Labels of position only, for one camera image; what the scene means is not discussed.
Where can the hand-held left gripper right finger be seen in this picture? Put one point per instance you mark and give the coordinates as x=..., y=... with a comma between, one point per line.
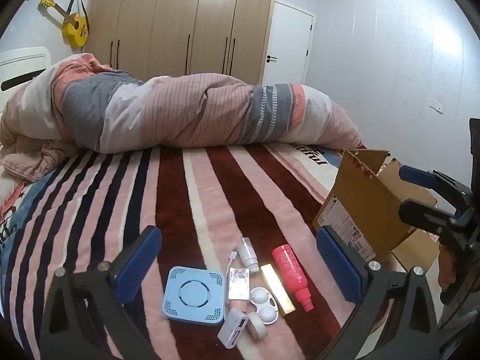
x=337, y=266

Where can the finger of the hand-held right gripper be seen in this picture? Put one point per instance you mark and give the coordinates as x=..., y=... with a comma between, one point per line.
x=418, y=213
x=414, y=175

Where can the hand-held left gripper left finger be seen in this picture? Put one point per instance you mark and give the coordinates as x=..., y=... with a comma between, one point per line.
x=139, y=258

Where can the brown cardboard box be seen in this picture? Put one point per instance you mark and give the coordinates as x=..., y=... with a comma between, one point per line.
x=369, y=202

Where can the person's right hand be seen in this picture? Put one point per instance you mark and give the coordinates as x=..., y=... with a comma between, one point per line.
x=447, y=272

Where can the pink bottle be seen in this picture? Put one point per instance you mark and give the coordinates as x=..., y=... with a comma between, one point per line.
x=290, y=272

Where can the gold rectangular bar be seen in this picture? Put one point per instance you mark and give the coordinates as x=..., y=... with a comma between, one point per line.
x=278, y=289

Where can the light blue square device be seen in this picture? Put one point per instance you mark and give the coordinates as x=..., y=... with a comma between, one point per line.
x=193, y=294

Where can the white contact lens case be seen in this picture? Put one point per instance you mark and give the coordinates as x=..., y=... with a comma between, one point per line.
x=263, y=302

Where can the striped plush blanket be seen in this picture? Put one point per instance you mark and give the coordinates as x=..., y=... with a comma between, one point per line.
x=210, y=210

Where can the small white bottle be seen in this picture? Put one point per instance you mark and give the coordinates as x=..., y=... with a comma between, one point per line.
x=248, y=257

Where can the clear plastic case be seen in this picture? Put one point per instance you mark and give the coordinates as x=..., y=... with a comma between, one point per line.
x=239, y=283

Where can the white tape roll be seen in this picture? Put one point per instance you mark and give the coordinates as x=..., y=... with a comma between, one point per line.
x=258, y=329

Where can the white adapter hub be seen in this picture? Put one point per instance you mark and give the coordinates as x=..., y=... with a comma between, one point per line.
x=232, y=328

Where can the rolled pink grey duvet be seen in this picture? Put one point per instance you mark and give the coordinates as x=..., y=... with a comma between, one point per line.
x=168, y=112

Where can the white door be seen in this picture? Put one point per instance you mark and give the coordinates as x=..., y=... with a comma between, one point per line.
x=288, y=45

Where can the wooden wardrobe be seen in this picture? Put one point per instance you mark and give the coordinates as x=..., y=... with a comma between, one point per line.
x=176, y=22

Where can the yellow guitar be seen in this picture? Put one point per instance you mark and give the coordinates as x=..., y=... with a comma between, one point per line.
x=75, y=28

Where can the white wall socket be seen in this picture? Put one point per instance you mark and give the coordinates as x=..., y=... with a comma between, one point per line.
x=437, y=105

